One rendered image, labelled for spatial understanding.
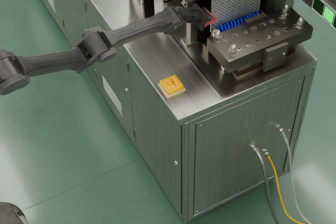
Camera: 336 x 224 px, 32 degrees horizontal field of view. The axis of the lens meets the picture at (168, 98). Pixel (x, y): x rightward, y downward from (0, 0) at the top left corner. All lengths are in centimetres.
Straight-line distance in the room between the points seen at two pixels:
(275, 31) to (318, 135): 114
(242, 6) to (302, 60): 33
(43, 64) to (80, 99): 181
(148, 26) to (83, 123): 145
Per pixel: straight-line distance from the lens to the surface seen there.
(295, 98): 256
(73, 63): 183
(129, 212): 301
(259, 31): 235
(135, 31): 198
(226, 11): 233
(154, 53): 242
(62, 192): 312
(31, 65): 166
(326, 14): 224
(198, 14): 223
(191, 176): 253
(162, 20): 208
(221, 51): 225
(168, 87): 225
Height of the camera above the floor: 257
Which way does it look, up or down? 48 degrees down
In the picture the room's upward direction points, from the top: 1 degrees counter-clockwise
